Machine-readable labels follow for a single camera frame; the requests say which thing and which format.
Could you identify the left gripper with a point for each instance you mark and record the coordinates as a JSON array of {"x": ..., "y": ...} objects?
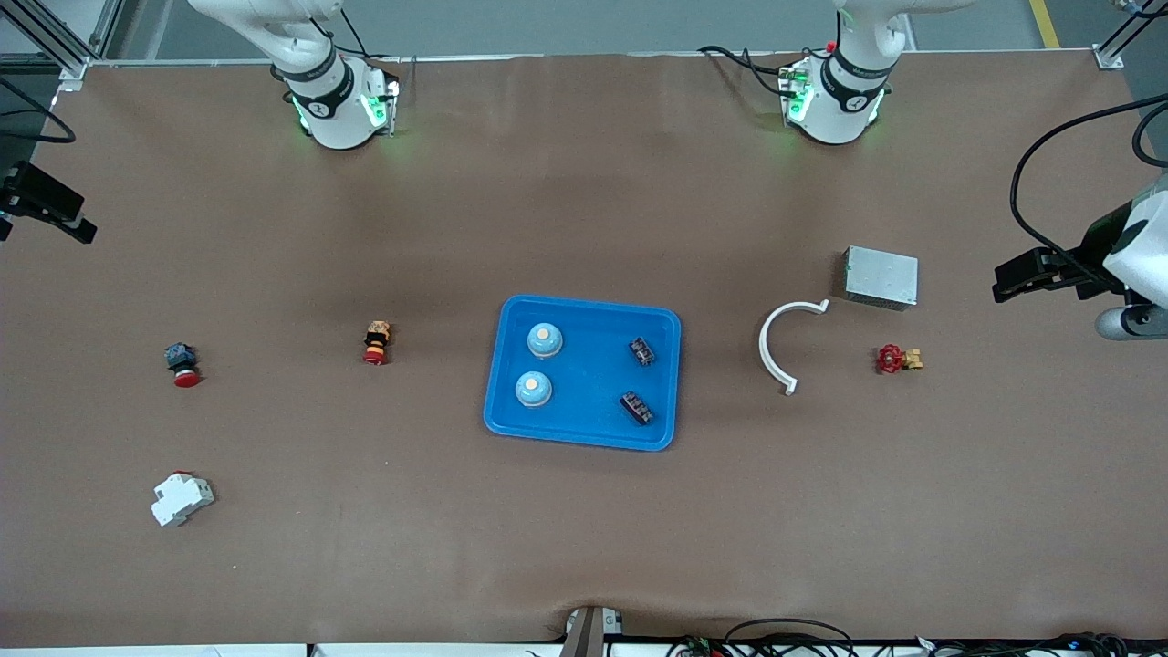
[{"x": 1091, "y": 255}]

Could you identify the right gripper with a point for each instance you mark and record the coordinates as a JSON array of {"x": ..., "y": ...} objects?
[{"x": 36, "y": 193}]

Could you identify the black terminal block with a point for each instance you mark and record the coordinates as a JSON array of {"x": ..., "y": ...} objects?
[{"x": 636, "y": 408}]

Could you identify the blue dome service bell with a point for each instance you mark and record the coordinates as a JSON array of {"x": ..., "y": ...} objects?
[
  {"x": 534, "y": 389},
  {"x": 545, "y": 339}
]

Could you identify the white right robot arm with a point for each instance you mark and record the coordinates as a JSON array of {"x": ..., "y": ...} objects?
[{"x": 333, "y": 109}]

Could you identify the grey metal box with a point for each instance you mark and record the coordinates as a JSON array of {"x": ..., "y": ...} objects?
[{"x": 881, "y": 276}]

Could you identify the red button dark blue body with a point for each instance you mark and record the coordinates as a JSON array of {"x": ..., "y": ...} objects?
[{"x": 182, "y": 362}]

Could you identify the white curved pipe clamp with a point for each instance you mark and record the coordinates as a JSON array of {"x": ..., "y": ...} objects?
[{"x": 763, "y": 345}]

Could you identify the white circuit breaker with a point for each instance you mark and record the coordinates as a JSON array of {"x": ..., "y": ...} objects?
[{"x": 181, "y": 499}]

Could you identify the red yellow emergency stop button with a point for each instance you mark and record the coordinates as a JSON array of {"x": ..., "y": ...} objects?
[{"x": 376, "y": 342}]

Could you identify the blue plastic tray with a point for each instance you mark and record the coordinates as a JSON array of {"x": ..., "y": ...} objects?
[{"x": 593, "y": 383}]

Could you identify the brown table mat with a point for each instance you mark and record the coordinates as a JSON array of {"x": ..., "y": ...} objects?
[{"x": 584, "y": 547}]

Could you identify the aluminium frame post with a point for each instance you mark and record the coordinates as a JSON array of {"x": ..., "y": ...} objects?
[
  {"x": 71, "y": 66},
  {"x": 1109, "y": 57}
]

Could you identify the small white mount box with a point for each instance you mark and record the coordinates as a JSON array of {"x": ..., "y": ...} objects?
[{"x": 612, "y": 622}]

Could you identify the brown camera stand post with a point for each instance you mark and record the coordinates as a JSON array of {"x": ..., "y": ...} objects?
[{"x": 584, "y": 634}]

